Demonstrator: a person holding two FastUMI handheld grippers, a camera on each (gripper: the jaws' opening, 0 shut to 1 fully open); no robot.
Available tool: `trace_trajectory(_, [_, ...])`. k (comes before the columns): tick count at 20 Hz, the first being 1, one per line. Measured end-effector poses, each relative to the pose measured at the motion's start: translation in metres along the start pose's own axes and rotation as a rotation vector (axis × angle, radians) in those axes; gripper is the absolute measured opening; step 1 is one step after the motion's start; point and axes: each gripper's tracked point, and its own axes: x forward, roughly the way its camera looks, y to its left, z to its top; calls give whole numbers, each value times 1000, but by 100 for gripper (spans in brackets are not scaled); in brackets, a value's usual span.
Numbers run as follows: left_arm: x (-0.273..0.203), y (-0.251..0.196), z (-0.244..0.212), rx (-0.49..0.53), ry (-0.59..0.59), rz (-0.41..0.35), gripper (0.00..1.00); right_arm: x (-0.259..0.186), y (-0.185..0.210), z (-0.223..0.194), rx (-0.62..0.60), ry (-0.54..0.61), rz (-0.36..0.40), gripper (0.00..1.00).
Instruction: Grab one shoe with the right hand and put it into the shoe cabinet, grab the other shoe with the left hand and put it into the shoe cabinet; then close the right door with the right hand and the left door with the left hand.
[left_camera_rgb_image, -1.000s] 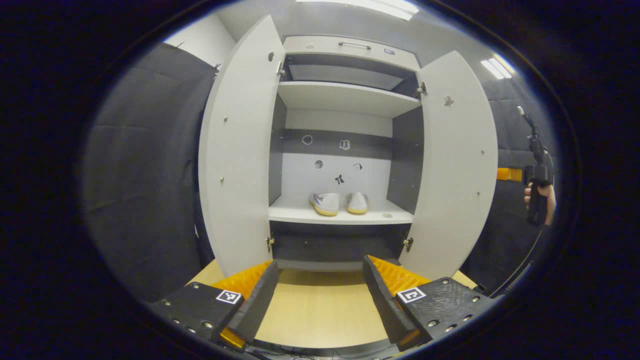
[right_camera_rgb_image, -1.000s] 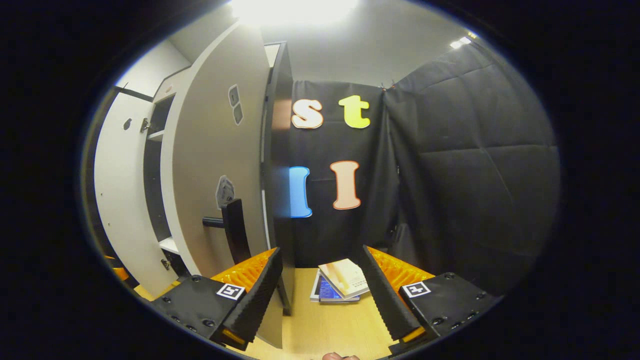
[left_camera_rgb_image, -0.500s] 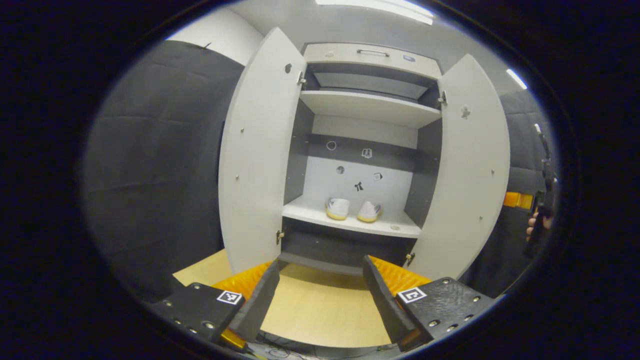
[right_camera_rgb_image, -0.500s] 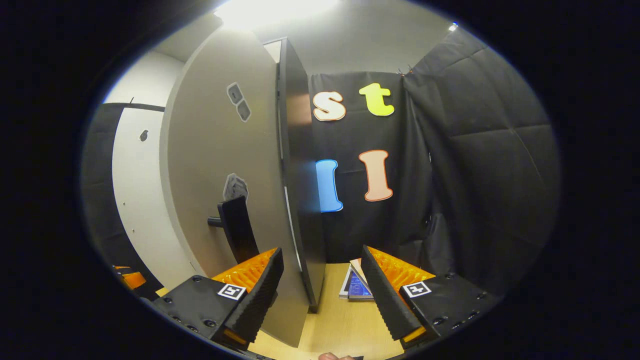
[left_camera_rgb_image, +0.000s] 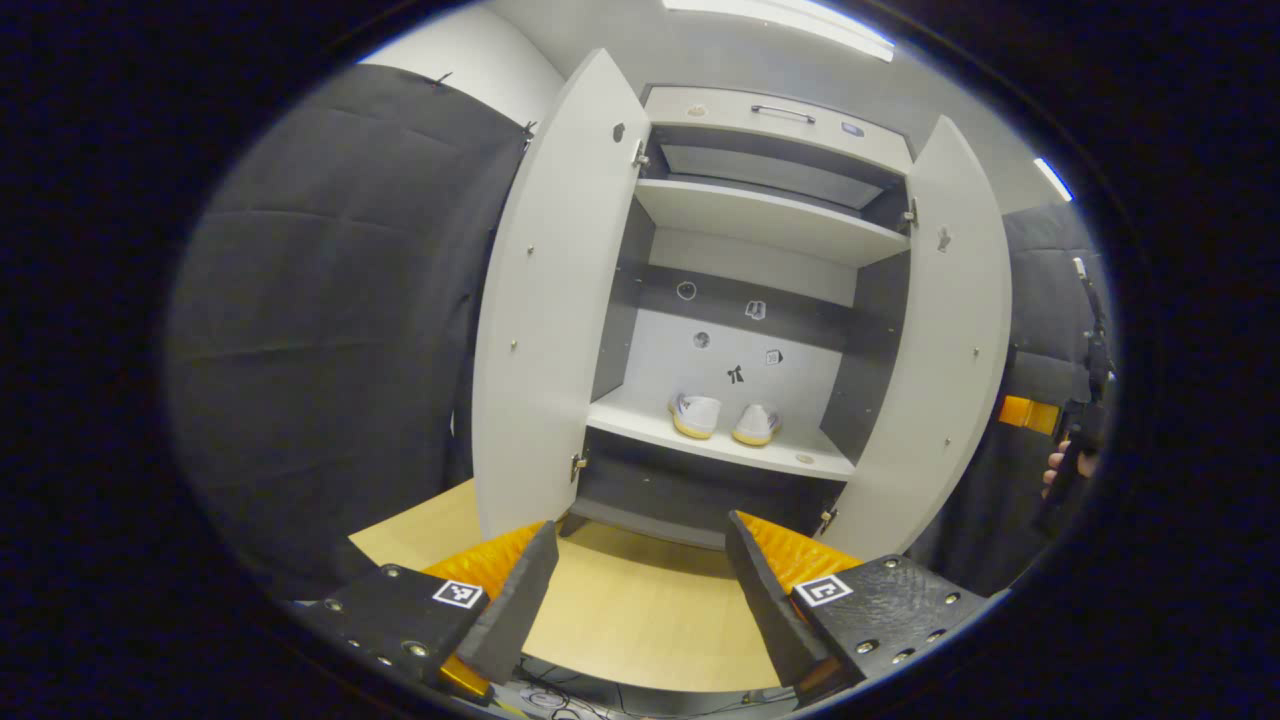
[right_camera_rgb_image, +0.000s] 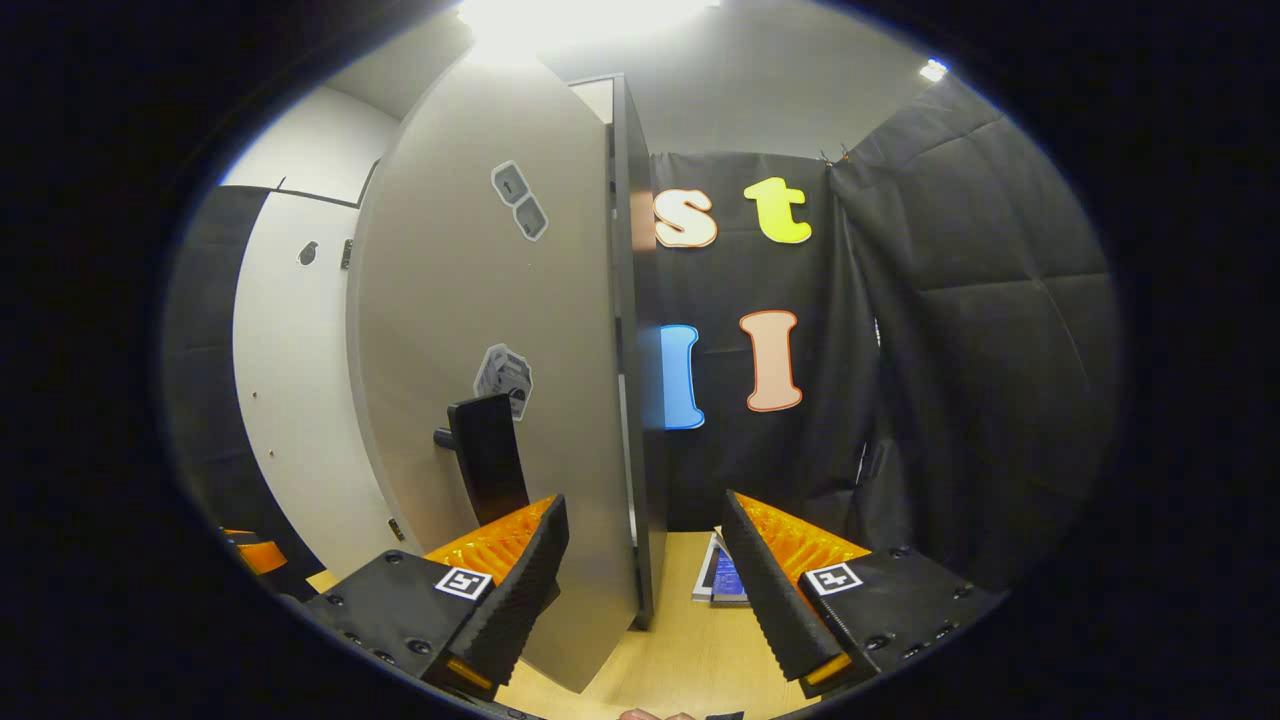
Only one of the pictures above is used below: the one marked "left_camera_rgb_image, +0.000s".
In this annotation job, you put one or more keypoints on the white cabinet door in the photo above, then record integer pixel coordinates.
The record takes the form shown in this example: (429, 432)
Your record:
(940, 350)
(550, 300)

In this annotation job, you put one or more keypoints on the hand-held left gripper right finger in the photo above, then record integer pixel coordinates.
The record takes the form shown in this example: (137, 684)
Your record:
(768, 610)

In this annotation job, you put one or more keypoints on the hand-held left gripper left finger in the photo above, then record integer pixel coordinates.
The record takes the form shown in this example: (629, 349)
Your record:
(515, 610)

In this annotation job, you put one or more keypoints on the white striped shoe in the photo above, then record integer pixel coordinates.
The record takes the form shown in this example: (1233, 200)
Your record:
(757, 422)
(697, 412)

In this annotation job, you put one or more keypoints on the small ceiling light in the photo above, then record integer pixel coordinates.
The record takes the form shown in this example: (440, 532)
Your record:
(1052, 180)

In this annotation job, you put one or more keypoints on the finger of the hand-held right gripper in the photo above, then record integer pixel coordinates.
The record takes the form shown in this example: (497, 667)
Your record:
(1028, 415)

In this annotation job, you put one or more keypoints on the white shoe cabinet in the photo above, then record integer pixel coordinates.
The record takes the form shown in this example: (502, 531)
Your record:
(760, 215)

